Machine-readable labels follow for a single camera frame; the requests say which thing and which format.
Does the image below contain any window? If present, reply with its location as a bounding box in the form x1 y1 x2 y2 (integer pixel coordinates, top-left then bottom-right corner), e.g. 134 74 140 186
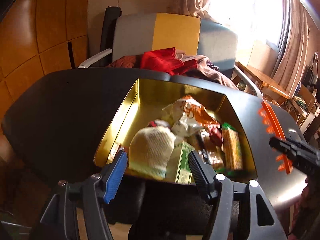
210 0 285 45

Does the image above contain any cluttered shelf with items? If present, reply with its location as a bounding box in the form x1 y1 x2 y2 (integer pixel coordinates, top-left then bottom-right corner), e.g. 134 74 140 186
290 95 315 117

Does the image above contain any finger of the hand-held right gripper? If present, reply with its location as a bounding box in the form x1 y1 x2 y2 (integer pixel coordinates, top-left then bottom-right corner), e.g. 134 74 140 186
269 136 320 177
288 131 320 159

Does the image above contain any green cracker packet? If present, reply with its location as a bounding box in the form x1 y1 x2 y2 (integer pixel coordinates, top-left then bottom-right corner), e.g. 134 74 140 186
221 122 244 172

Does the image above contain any orange snack wrapper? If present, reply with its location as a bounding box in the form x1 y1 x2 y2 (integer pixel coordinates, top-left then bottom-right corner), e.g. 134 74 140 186
161 95 222 138

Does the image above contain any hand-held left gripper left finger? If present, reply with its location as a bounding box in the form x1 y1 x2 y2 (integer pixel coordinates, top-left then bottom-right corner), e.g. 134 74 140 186
30 149 128 240

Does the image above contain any wooden side table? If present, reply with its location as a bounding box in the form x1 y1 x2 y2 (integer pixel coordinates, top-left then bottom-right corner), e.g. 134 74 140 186
236 61 290 99

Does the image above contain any small red packet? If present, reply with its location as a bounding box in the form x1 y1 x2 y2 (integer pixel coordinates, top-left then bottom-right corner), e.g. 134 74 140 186
209 126 224 147

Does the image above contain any orange plastic rack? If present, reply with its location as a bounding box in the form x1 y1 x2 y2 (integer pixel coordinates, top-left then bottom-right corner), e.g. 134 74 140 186
257 99 293 175

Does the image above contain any green and white carton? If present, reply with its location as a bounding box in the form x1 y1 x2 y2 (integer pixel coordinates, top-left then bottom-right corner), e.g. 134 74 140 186
166 140 198 184

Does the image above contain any grey yellow blue armchair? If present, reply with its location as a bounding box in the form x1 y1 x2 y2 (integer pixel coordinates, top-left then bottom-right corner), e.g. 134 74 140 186
78 12 263 98

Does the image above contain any white sock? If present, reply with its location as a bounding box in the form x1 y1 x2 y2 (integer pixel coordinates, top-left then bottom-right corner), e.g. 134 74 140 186
128 126 175 178

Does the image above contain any pink cloth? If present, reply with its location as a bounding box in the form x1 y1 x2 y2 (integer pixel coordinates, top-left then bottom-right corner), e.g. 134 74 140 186
175 51 239 89

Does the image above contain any gold tin box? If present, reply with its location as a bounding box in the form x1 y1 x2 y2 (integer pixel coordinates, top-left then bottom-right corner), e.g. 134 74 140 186
93 78 258 184

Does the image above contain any rust brown cloth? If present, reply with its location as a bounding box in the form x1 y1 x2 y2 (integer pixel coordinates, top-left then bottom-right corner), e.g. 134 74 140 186
107 55 142 68

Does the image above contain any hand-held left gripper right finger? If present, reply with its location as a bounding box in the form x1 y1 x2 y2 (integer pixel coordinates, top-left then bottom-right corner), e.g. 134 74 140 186
188 150 288 240

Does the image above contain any small red sachet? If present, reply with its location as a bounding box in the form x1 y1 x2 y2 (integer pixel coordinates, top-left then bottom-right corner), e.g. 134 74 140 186
147 120 173 128

